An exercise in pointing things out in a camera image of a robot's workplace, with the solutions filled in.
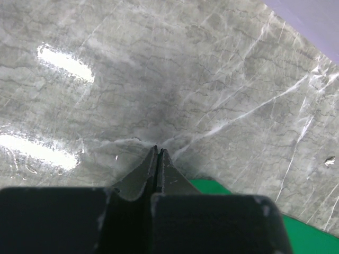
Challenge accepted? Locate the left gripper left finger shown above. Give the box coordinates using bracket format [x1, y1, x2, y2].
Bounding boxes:
[1, 147, 158, 253]

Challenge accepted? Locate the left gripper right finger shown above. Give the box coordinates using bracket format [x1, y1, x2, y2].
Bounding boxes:
[150, 150, 292, 253]

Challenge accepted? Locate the green t shirt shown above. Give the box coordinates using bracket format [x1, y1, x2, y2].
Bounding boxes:
[190, 179, 339, 254]

